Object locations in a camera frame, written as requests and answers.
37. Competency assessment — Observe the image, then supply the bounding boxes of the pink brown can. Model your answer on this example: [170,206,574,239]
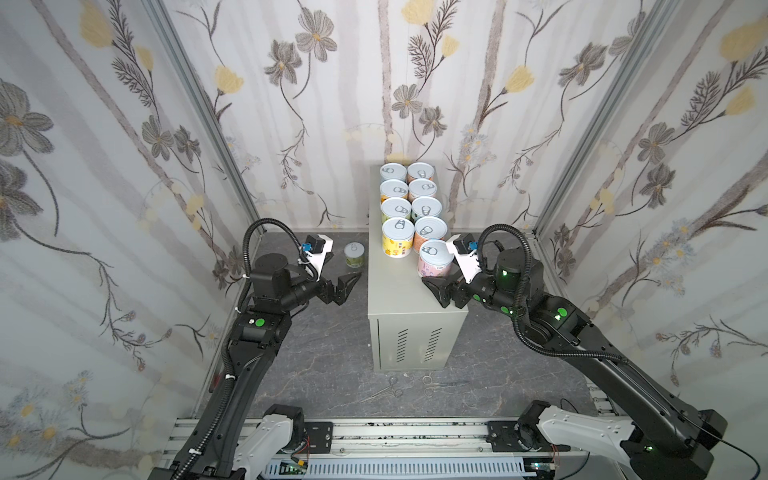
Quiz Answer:
[417,239,454,277]

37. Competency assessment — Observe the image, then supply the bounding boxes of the brown labelled can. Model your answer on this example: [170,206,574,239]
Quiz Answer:
[413,216,448,252]

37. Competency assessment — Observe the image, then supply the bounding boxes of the pale teal can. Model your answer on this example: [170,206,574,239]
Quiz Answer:
[411,196,443,221]

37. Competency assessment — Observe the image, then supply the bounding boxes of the green labelled can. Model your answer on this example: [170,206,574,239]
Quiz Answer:
[380,198,412,222]

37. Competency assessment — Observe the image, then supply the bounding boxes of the pink labelled can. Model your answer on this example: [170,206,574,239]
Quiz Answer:
[408,178,437,201]

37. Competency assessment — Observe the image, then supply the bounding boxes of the yellow labelled can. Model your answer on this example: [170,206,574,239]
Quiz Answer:
[379,179,409,202]

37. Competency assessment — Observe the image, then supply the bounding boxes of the orange labelled can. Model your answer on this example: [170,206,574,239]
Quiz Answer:
[407,162,435,183]

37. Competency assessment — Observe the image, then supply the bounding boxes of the teal labelled can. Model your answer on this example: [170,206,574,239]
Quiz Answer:
[379,162,407,182]

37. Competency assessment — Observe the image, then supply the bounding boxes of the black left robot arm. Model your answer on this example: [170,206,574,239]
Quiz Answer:
[149,218,361,479]

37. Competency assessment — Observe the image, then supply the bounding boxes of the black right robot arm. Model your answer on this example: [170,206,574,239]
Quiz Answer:
[422,224,727,479]

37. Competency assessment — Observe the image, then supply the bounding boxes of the grey metal cabinet box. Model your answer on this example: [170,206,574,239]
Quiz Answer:
[367,165,469,372]

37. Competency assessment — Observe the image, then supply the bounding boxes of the right steel scissors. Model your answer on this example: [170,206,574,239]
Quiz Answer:
[422,375,469,391]

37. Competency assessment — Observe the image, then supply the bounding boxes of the steel scissors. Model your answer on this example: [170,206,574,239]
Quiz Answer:
[422,375,469,391]
[363,376,404,402]

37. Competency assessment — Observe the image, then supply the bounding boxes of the left steel scissors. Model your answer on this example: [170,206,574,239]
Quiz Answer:
[363,376,404,402]

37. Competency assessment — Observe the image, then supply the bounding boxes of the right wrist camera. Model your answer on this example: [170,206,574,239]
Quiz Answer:
[446,233,481,284]

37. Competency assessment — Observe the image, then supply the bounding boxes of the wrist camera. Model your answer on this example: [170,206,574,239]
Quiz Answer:
[446,233,481,284]
[298,234,334,281]

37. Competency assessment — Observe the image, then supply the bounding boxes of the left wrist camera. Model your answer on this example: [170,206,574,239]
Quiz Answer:
[298,234,334,281]

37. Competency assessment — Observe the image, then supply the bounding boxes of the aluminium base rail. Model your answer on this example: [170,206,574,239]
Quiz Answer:
[158,416,655,480]

